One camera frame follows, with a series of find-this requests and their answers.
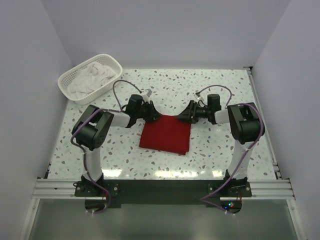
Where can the aluminium front rail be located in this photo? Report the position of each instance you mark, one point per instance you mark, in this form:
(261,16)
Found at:
(279,189)

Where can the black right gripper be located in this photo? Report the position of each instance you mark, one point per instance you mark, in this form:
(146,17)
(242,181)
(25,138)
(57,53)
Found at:
(193,112)

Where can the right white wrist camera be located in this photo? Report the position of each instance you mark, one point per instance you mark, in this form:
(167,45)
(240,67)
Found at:
(198,97)

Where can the white plastic laundry basket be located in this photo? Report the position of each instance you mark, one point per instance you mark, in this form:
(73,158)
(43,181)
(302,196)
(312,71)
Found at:
(65,79)

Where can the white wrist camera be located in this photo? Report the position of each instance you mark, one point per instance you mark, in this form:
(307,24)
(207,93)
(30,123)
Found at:
(146,95)
(198,97)

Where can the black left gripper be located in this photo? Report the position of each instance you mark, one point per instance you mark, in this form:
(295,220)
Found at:
(149,111)

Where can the red t shirt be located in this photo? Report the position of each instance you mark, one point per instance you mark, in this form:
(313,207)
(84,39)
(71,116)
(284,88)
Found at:
(166,134)

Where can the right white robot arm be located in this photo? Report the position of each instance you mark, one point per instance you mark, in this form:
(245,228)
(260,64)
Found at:
(246,125)

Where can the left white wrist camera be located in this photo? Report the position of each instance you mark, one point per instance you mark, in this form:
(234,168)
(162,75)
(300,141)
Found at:
(146,95)

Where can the white cloth in basket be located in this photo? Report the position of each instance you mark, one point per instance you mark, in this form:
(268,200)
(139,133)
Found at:
(89,79)

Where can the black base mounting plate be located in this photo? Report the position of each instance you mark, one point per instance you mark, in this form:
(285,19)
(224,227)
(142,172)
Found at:
(113,193)

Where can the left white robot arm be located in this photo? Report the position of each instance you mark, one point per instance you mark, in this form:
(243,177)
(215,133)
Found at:
(91,129)

